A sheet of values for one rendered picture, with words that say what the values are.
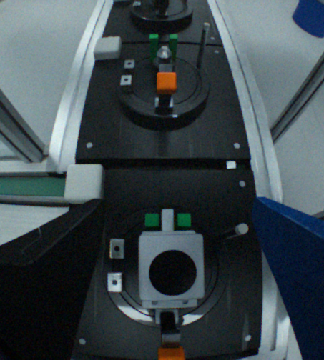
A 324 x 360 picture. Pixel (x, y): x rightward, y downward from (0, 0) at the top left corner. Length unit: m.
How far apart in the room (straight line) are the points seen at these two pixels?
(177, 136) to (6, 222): 0.30
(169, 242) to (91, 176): 0.15
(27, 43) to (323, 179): 0.89
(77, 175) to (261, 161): 0.25
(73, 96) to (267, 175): 0.33
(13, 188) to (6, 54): 0.54
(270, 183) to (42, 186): 0.32
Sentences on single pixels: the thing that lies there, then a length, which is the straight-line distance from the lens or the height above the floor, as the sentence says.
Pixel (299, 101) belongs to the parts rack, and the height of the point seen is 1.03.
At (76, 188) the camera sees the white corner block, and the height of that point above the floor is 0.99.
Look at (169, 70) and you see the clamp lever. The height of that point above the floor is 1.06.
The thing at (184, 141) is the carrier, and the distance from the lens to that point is 0.31.
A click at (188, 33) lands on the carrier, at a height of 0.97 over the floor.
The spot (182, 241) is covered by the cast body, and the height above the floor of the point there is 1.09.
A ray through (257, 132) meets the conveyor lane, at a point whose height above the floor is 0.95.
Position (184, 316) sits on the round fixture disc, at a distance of 0.26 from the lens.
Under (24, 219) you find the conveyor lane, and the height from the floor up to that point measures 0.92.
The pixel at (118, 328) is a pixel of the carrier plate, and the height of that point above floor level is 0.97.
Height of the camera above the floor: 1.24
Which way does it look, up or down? 70 degrees down
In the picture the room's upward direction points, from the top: 3 degrees clockwise
